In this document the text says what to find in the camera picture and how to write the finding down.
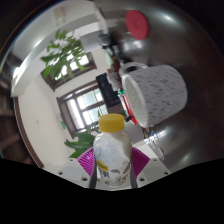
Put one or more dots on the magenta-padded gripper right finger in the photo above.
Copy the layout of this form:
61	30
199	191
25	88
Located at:
151	170

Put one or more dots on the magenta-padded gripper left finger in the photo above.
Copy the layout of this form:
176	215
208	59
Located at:
71	170

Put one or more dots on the yellow-capped clear drink bottle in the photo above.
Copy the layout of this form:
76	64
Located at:
111	150

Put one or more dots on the potted leafy plant white pot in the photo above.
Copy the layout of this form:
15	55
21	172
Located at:
81	143
63	55

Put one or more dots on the green exit sign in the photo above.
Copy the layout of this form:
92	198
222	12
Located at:
62	125

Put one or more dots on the dark wooden glazed door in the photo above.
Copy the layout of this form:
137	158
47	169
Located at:
85	106

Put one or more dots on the white speckled mug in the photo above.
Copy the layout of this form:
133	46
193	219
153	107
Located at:
156	93

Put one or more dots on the brown tray of white packets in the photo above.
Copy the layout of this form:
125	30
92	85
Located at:
115	78

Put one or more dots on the dark wooden framed window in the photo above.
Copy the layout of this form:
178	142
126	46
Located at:
71	68

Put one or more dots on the grey rounded object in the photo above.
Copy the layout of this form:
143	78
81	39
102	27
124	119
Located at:
105	40

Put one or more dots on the flat round red coaster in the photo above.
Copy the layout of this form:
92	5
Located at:
136	24

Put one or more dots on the printed paper brochure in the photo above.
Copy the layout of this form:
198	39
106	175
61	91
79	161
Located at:
101	20

